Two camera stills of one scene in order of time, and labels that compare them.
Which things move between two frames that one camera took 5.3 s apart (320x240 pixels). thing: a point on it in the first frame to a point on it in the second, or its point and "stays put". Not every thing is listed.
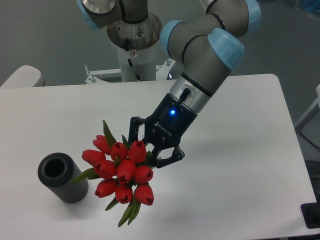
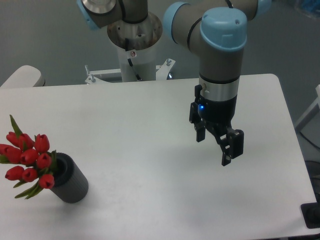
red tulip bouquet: x=122 y=169 to x=39 y=168
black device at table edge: x=311 y=213 stays put
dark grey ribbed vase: x=56 y=170 stays put
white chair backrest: x=25 y=76 stays put
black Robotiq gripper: x=166 y=126 to x=220 y=113
